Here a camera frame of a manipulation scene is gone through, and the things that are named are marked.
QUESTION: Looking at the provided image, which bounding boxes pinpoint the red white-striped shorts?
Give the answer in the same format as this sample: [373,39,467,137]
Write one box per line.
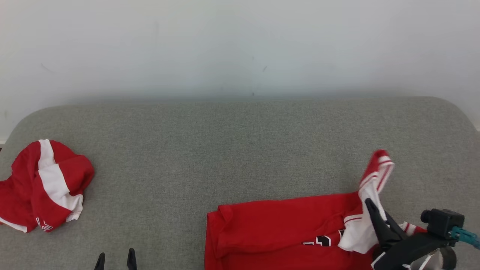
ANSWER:
[0,139,95,233]

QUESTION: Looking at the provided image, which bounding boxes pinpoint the red jersey shirt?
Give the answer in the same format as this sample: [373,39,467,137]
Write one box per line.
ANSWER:
[204,149,428,270]

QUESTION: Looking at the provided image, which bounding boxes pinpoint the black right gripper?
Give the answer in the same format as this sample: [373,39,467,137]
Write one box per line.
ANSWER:
[364,198,449,270]

